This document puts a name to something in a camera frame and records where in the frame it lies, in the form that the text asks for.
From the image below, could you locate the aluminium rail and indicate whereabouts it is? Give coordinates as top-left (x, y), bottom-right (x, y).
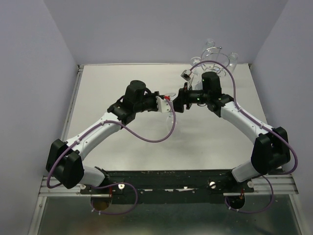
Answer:
top-left (65, 65), bottom-right (84, 129)
top-left (39, 175), bottom-right (299, 197)

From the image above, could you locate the rear hanging wine glass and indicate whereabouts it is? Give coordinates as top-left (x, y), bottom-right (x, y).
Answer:
top-left (201, 38), bottom-right (215, 58)

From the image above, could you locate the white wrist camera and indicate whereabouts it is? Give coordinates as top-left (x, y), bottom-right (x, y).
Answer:
top-left (156, 96), bottom-right (174, 113)
top-left (180, 70), bottom-right (193, 82)

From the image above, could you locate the aluminium left side rail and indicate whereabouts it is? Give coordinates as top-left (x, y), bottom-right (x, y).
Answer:
top-left (65, 65), bottom-right (84, 129)

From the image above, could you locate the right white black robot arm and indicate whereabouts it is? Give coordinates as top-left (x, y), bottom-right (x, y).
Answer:
top-left (173, 70), bottom-right (291, 192)

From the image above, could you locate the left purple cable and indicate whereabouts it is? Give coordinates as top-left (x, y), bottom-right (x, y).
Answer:
top-left (46, 96), bottom-right (177, 216)

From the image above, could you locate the aluminium front rail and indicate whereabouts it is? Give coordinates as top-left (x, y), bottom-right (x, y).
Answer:
top-left (39, 175), bottom-right (299, 197)

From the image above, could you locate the clear wine glass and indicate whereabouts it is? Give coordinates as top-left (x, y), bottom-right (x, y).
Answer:
top-left (165, 93), bottom-right (178, 133)

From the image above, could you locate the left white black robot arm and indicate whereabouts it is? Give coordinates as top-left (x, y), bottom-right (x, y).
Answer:
top-left (46, 80), bottom-right (167, 193)

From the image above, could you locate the hanging wine glass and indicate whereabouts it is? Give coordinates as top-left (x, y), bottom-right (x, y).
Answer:
top-left (221, 52), bottom-right (239, 72)
top-left (190, 57), bottom-right (202, 87)
top-left (201, 38), bottom-right (215, 58)

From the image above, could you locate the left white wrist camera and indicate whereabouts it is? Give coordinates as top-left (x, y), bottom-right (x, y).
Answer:
top-left (156, 96), bottom-right (174, 113)

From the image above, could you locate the chrome wine glass rack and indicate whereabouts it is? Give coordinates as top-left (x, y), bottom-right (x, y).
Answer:
top-left (201, 47), bottom-right (229, 75)

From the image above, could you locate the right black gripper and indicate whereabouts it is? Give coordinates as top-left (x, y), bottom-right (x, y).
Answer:
top-left (172, 83), bottom-right (210, 113)

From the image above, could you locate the left hanging wine glass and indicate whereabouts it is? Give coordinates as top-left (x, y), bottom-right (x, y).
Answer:
top-left (190, 57), bottom-right (202, 87)

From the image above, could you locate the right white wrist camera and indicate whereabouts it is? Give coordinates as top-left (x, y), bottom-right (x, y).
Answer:
top-left (180, 70), bottom-right (193, 82)

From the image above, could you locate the right hanging wine glass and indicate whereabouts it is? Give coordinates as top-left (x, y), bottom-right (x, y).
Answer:
top-left (221, 52), bottom-right (239, 72)

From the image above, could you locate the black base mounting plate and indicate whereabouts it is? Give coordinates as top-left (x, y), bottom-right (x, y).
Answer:
top-left (80, 169), bottom-right (254, 205)

